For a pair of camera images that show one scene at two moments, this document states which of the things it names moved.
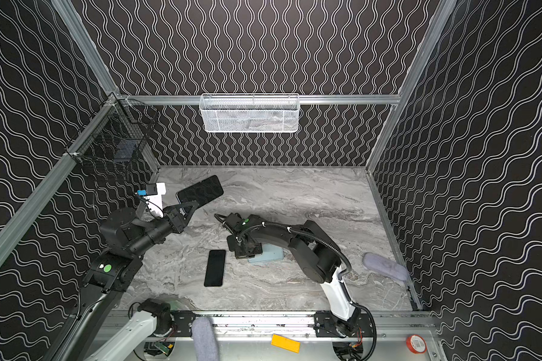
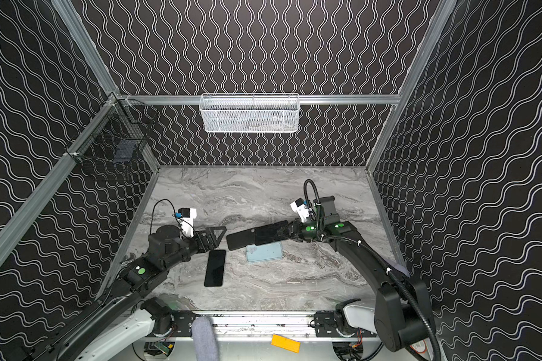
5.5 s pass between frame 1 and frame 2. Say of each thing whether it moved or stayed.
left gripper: moved
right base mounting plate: stayed
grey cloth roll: stayed
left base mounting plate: stayed
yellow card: stayed
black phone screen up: stayed
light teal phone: stayed
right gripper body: moved
